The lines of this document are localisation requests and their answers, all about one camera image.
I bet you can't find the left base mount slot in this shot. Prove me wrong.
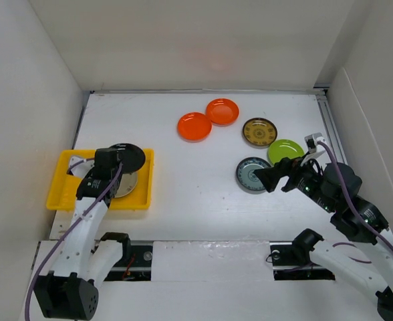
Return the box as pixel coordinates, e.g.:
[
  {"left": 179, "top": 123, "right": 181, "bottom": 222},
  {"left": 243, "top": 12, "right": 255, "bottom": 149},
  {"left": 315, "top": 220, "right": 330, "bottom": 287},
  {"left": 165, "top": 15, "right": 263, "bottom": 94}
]
[{"left": 104, "top": 243, "right": 153, "bottom": 282}]

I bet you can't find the yellow patterned plate rear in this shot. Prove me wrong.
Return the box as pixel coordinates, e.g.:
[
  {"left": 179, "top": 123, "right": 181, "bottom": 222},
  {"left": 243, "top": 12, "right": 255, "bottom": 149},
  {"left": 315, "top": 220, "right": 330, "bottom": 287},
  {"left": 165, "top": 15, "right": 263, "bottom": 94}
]
[{"left": 242, "top": 118, "right": 278, "bottom": 148}]

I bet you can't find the orange plate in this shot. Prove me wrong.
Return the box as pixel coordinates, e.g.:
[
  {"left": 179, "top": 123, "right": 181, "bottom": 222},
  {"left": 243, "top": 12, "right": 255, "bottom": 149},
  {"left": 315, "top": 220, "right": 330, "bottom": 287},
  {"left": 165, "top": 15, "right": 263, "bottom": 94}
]
[
  {"left": 205, "top": 98, "right": 240, "bottom": 126},
  {"left": 177, "top": 112, "right": 213, "bottom": 142}
]

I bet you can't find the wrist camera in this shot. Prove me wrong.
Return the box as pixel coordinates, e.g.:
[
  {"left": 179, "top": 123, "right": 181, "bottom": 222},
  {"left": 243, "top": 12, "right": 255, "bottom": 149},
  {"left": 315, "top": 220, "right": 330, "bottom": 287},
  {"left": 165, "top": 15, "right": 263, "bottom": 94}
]
[
  {"left": 66, "top": 156, "right": 94, "bottom": 179},
  {"left": 301, "top": 132, "right": 327, "bottom": 167}
]

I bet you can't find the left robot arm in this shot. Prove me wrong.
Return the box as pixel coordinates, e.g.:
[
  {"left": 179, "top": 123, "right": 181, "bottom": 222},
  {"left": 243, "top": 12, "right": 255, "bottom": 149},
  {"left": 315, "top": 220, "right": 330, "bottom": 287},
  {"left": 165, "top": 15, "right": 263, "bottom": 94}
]
[{"left": 28, "top": 148, "right": 132, "bottom": 320}]

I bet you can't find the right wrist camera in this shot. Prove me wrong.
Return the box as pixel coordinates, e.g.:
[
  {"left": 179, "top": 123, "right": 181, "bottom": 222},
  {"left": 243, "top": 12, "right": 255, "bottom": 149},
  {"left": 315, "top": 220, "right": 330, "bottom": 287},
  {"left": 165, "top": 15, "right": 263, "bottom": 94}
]
[{"left": 301, "top": 132, "right": 327, "bottom": 167}]

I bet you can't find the yellow plastic bin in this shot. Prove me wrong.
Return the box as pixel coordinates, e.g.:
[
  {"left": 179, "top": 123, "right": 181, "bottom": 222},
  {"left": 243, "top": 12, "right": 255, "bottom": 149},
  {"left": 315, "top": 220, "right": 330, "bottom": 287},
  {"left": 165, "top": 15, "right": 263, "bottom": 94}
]
[{"left": 46, "top": 148, "right": 154, "bottom": 211}]

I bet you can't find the green plate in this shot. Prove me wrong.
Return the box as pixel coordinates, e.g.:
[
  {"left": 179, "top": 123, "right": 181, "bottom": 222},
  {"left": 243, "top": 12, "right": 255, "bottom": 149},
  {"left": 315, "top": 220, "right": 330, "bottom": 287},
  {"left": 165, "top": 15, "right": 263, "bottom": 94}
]
[{"left": 267, "top": 139, "right": 305, "bottom": 165}]

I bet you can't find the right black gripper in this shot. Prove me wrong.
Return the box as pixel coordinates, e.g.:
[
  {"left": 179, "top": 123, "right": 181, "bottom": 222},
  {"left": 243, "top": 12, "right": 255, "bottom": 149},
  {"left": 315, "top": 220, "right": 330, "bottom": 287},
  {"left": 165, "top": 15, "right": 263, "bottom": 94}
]
[{"left": 253, "top": 150, "right": 336, "bottom": 212}]

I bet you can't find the cream floral plate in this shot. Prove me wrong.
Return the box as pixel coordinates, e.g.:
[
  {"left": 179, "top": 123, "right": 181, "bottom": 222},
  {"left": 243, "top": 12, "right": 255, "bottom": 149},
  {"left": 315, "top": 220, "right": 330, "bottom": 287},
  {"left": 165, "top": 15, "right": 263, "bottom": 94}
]
[{"left": 115, "top": 172, "right": 138, "bottom": 199}]

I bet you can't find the orange plate rear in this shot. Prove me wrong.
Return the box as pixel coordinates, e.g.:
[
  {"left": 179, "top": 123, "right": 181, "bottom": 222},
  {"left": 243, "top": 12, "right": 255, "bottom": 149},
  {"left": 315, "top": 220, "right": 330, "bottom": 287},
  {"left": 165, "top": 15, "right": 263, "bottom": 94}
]
[{"left": 205, "top": 98, "right": 240, "bottom": 126}]

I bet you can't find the blue patterned plate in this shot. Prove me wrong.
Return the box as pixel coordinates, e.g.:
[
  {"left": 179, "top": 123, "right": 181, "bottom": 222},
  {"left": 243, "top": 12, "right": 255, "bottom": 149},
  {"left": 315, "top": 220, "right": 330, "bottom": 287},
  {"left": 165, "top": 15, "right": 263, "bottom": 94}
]
[{"left": 235, "top": 157, "right": 271, "bottom": 194}]

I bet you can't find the right aluminium rail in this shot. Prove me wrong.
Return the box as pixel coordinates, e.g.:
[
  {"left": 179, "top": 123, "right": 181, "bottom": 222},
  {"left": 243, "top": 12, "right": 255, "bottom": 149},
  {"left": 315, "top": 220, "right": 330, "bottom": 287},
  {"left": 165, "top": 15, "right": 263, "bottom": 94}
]
[{"left": 314, "top": 88, "right": 347, "bottom": 163}]

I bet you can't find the black plate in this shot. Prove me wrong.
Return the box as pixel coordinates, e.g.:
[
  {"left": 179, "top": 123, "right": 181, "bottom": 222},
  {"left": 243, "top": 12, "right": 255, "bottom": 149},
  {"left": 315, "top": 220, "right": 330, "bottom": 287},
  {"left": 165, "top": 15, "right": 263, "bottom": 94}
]
[{"left": 111, "top": 143, "right": 146, "bottom": 175}]

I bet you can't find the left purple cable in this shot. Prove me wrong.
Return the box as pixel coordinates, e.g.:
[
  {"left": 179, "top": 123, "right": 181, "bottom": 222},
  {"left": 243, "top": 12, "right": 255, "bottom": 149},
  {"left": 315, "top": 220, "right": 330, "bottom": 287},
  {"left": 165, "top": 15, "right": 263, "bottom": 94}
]
[{"left": 22, "top": 156, "right": 123, "bottom": 321}]

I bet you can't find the orange plate left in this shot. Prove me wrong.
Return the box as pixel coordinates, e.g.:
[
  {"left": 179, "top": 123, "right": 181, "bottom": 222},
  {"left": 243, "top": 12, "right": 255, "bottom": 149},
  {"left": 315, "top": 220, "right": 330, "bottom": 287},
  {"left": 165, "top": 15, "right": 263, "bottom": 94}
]
[{"left": 177, "top": 112, "right": 213, "bottom": 142}]

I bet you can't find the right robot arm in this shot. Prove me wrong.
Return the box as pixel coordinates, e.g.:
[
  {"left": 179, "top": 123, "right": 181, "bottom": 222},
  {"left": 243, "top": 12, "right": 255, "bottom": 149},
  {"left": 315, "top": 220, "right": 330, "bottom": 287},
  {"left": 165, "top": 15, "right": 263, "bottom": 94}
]
[{"left": 253, "top": 158, "right": 393, "bottom": 320}]

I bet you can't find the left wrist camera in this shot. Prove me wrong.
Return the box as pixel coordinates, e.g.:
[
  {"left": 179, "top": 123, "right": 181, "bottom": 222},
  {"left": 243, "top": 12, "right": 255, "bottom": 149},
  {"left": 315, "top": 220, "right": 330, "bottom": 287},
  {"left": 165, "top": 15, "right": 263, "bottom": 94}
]
[{"left": 66, "top": 156, "right": 94, "bottom": 179}]

